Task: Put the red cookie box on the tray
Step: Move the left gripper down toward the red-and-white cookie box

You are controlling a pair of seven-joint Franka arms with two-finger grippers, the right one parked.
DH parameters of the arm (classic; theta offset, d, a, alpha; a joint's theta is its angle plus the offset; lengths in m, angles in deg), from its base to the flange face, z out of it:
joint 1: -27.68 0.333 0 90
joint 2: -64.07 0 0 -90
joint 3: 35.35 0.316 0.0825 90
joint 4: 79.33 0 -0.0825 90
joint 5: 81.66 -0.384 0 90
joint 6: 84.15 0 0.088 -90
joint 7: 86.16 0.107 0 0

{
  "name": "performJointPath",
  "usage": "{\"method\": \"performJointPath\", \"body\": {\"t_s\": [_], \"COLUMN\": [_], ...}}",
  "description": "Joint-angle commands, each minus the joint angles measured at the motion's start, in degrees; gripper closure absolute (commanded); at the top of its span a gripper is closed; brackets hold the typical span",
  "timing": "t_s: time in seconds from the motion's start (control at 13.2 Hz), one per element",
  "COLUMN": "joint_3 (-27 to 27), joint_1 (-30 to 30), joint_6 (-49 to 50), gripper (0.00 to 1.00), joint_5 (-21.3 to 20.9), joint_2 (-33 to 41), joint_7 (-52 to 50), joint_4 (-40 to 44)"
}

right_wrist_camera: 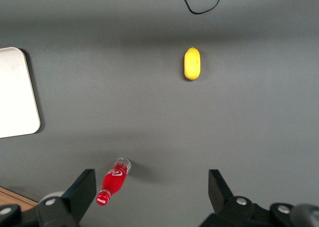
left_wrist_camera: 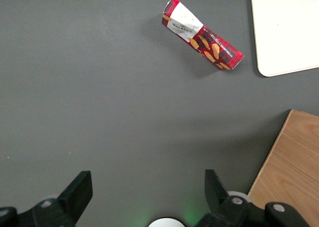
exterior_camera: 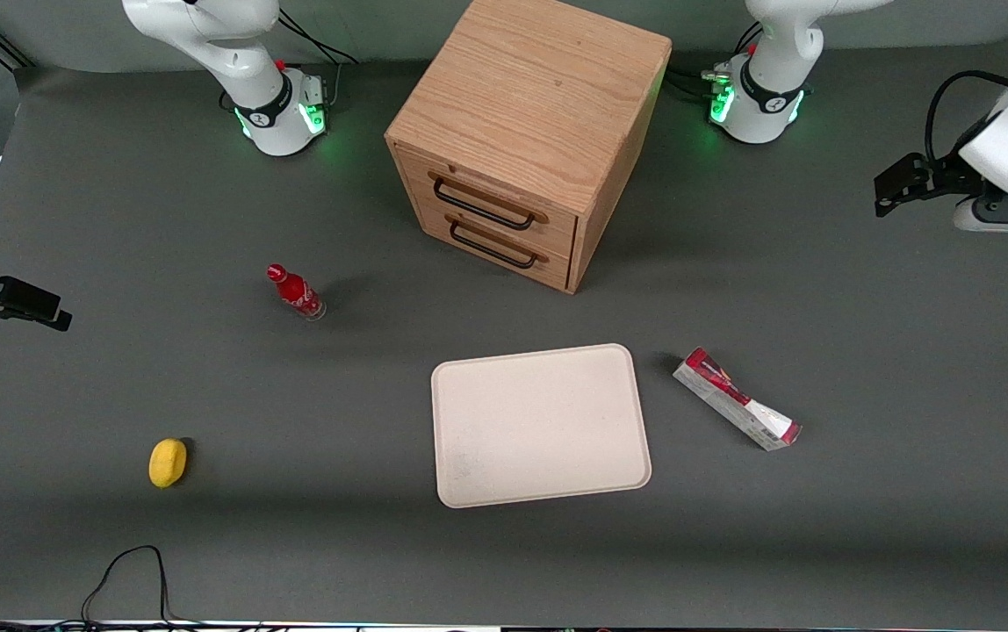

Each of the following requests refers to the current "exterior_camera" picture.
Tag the beige rectangular tray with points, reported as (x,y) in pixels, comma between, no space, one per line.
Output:
(539,426)

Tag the red soda bottle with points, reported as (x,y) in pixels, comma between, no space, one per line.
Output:
(298,292)

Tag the yellow lemon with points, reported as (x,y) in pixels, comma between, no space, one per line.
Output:
(168,463)

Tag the red cookie box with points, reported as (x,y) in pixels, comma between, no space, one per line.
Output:
(732,399)

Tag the black side camera on mount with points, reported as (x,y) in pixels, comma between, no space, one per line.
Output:
(21,298)

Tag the black camera on bracket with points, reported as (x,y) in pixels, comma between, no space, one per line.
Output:
(899,180)

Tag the wooden drawer cabinet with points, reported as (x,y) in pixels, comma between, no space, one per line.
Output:
(539,88)

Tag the wooden drawer front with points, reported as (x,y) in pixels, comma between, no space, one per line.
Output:
(434,224)
(416,175)

